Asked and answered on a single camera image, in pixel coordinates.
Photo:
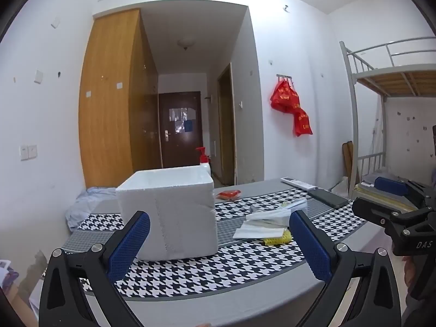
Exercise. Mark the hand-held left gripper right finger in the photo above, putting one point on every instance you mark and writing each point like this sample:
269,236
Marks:
311,245

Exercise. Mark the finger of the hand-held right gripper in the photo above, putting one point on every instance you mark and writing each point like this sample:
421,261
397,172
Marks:
390,185
371,211

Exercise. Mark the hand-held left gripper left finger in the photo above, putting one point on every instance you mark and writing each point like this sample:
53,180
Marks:
131,245

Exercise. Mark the yellow foam net sleeve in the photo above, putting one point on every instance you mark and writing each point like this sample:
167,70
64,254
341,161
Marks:
277,238

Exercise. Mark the white foam tube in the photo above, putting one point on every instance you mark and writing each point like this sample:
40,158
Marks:
259,230

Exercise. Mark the white foam box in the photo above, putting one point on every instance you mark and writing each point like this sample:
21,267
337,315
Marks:
177,211

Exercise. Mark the person's right hand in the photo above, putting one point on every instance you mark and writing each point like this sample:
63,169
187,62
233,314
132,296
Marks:
409,269

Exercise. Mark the dark smartphone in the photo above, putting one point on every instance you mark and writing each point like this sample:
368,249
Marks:
328,198

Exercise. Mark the wooden boards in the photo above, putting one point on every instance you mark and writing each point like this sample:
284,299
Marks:
348,160

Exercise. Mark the light blue cloth pile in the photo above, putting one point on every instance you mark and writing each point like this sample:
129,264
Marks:
85,204

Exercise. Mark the white remote control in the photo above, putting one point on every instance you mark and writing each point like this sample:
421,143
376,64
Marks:
298,183

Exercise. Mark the houndstooth table cloth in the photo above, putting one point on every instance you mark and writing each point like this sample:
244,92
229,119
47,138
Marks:
238,262

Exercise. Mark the red snack packet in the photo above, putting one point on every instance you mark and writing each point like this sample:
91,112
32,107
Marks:
228,195

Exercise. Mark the metal bunk bed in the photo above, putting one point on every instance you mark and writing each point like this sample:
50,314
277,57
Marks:
391,78

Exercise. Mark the red plastic bag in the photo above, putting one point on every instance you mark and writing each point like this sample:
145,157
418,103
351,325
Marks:
284,97
303,122

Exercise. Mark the white lotion bottle red pump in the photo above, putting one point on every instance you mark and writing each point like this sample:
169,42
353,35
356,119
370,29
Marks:
205,167

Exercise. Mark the dark brown door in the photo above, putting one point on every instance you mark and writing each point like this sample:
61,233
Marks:
180,143

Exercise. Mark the blue paper notice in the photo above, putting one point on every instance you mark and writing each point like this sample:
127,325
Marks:
188,126

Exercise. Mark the wooden wardrobe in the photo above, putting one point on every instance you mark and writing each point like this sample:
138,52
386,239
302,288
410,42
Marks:
109,109

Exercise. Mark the ceiling lamp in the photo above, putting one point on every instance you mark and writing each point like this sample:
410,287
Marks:
186,44

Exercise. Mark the white wall socket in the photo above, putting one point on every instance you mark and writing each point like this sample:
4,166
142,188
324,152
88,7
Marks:
28,152

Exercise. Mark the wooden side door frame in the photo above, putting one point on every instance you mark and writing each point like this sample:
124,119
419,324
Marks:
226,126

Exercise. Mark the metal wall hook rack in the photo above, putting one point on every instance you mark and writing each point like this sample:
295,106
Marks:
284,76

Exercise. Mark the white wall switch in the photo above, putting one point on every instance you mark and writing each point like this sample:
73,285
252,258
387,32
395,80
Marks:
38,76

